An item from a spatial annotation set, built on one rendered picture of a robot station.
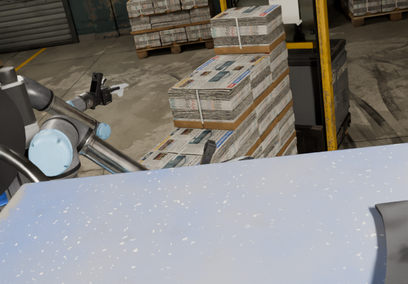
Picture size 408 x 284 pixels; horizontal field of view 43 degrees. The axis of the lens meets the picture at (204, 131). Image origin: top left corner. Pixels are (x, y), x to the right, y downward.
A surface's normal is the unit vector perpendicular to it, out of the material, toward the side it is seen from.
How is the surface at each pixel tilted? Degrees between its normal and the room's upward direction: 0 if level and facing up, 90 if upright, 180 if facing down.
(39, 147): 83
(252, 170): 0
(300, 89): 90
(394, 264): 18
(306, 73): 90
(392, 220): 11
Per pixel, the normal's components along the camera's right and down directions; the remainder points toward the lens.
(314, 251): -0.17, -0.90
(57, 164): 0.04, 0.27
